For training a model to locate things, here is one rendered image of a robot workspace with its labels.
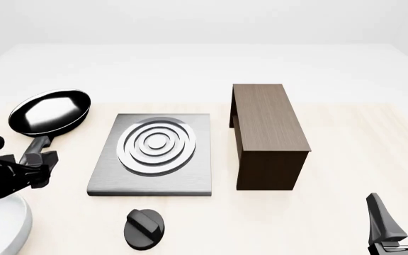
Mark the round black stove knob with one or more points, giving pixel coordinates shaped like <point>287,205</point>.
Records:
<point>144,229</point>

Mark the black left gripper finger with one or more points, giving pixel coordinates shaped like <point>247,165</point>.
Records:
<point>41,176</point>
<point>50,159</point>

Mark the dark brown wooden bench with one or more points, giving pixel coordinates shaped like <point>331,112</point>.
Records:
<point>267,119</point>

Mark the black frying pan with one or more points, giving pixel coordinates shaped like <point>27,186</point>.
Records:
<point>50,111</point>

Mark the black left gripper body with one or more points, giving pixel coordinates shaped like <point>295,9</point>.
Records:
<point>16,171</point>

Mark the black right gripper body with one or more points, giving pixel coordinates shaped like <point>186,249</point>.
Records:
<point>399,249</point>

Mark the flat stove plate with rings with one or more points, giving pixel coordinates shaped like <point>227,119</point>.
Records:
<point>154,175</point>

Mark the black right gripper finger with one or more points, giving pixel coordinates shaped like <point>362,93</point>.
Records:
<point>384,220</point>

